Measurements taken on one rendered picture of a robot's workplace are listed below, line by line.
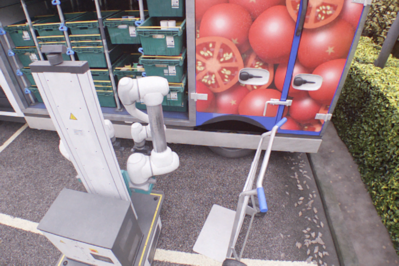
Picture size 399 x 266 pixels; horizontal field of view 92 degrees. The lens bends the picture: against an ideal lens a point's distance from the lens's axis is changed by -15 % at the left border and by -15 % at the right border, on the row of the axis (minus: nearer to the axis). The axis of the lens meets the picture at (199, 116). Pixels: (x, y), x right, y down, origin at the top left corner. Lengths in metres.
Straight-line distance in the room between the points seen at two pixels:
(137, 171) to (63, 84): 0.79
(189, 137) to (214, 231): 1.08
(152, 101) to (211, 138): 1.35
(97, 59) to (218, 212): 2.13
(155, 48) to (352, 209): 2.63
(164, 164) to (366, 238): 2.11
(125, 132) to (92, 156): 1.37
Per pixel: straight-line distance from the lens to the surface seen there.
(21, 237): 2.98
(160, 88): 1.42
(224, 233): 2.41
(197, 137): 2.65
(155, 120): 1.52
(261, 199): 1.16
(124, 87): 1.40
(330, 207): 2.80
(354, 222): 2.83
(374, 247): 2.77
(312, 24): 2.14
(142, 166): 1.67
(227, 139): 2.64
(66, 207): 1.79
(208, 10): 2.00
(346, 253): 2.60
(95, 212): 1.68
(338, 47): 2.28
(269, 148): 1.42
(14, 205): 3.31
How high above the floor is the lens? 2.17
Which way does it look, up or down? 36 degrees down
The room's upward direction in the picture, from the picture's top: straight up
